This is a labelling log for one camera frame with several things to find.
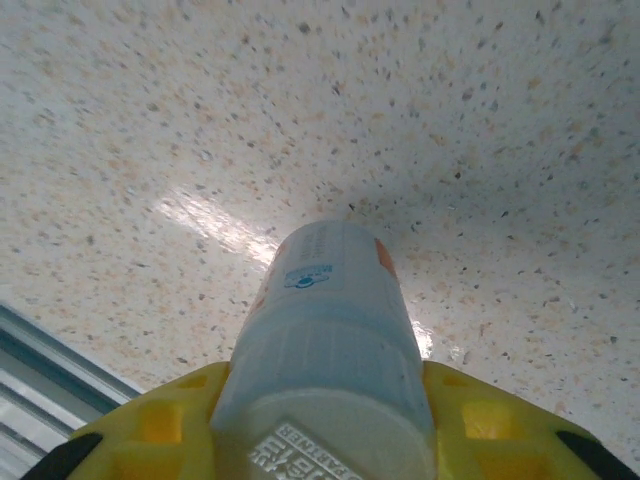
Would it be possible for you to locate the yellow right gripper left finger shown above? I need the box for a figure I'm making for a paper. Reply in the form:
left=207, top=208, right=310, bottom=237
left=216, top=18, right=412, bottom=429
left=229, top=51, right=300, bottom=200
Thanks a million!
left=29, top=362, right=231, bottom=480

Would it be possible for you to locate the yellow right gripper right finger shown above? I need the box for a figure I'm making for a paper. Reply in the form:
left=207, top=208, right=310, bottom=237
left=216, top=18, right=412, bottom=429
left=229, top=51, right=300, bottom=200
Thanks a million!
left=422, top=360, right=640, bottom=480

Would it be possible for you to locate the aluminium base beam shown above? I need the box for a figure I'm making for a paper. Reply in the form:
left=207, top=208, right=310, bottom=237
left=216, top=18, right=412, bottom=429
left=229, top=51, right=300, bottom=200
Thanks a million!
left=0, top=299, right=146, bottom=480

